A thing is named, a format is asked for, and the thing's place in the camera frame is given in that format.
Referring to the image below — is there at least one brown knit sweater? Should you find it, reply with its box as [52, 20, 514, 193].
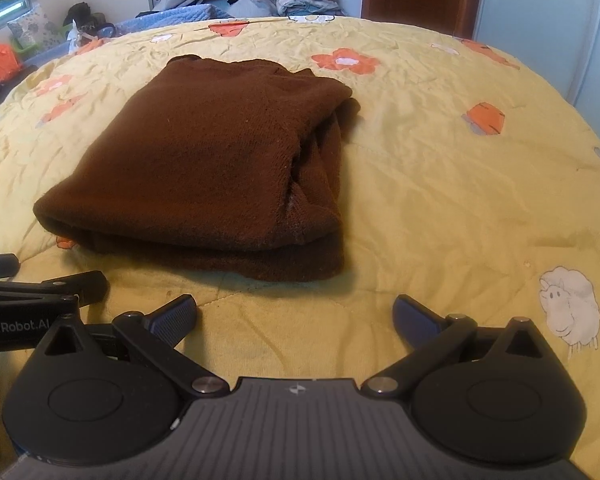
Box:
[33, 55, 360, 282]

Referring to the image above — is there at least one yellow floral bed quilt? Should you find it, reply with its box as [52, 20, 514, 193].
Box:
[0, 18, 600, 479]

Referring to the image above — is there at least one black bag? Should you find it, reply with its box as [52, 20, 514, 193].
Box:
[62, 2, 106, 29]

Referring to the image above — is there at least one blue quilted blanket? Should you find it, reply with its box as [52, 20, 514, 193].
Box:
[23, 4, 232, 67]

